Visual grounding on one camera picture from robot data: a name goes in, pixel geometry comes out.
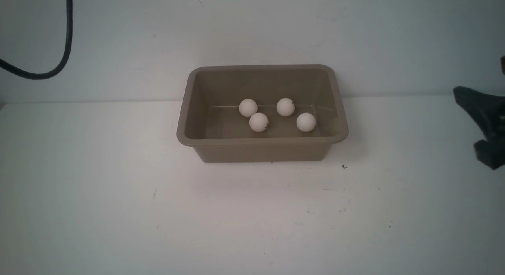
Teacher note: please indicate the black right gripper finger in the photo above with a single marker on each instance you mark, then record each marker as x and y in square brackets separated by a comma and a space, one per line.
[492, 155]
[487, 111]

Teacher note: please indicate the white ball with black logo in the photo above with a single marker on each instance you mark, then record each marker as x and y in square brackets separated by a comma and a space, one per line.
[285, 107]

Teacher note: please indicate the plain white table-tennis ball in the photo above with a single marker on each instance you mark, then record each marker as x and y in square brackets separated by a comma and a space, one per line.
[248, 107]

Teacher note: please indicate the tan plastic bin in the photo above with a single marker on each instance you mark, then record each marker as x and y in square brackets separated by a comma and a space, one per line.
[211, 124]

